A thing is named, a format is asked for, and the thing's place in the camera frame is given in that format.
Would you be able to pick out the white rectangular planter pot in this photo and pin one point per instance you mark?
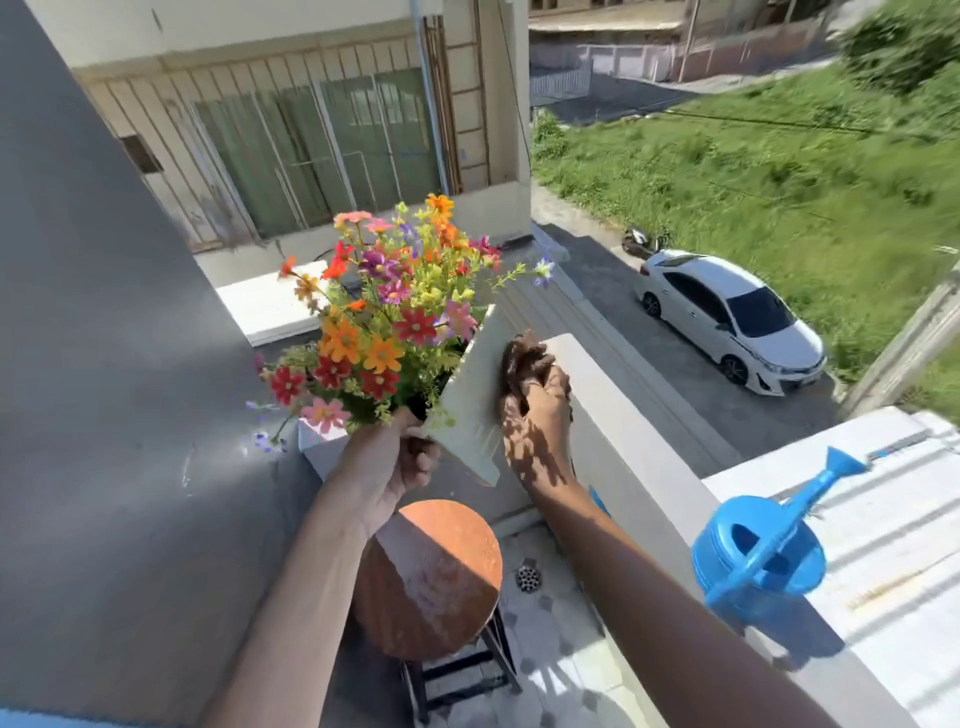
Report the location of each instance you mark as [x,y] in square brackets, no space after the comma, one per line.
[471,405]

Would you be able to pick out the small blue plastic piece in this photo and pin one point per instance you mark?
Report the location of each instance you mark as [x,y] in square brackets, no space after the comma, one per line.
[600,501]

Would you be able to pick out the person's right hand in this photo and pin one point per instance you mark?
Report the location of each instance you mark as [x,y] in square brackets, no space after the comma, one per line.
[541,435]

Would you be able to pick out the grey drain pipe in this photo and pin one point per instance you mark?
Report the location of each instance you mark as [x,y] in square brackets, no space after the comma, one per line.
[431,97]

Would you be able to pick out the person's left hand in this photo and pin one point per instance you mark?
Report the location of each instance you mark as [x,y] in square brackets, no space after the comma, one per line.
[375,472]

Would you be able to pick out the person's right forearm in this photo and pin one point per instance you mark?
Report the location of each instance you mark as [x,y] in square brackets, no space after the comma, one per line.
[660,622]

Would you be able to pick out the green bush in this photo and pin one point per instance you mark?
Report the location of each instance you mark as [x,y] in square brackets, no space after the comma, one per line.
[907,41]

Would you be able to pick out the round wooden stool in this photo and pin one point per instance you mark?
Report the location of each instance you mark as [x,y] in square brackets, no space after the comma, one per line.
[427,577]

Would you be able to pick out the white metal gate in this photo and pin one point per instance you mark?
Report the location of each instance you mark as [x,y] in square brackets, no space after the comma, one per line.
[559,81]

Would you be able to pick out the white corrugated metal roof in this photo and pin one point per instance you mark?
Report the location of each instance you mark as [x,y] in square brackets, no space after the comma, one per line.
[892,555]

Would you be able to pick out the concrete utility pole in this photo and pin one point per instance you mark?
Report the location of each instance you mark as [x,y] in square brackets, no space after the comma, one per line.
[904,345]

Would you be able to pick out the colourful artificial flower bunch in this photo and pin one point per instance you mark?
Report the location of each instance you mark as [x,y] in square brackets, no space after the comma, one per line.
[390,330]

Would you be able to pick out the glass sliding window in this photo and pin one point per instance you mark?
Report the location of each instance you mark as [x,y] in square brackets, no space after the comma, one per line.
[322,150]

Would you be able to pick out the person's left fingers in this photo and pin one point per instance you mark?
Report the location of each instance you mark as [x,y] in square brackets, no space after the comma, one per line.
[416,454]

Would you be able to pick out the round metal floor drain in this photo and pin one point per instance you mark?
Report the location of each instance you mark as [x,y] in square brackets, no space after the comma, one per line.
[529,576]

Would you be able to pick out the brown cleaning cloth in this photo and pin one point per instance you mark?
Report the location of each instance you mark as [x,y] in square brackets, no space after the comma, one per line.
[527,356]

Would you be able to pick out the blue plastic watering can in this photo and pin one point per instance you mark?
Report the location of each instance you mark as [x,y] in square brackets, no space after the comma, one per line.
[750,555]

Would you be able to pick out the person's right fingers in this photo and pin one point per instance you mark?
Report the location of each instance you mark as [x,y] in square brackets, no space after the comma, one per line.
[544,390]

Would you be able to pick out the wooden ladder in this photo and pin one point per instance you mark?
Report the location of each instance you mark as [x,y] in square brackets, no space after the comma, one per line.
[465,97]

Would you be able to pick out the white concrete awning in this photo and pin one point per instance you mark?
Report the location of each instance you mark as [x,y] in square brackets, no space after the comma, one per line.
[262,307]

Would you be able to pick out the black parked scooter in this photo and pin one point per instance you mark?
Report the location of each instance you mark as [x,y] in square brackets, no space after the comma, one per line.
[639,241]

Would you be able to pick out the person's left forearm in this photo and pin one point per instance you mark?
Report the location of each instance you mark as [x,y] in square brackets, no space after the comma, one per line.
[300,615]

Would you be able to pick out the white sedan car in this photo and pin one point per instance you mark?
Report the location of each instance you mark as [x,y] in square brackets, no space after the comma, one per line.
[739,322]

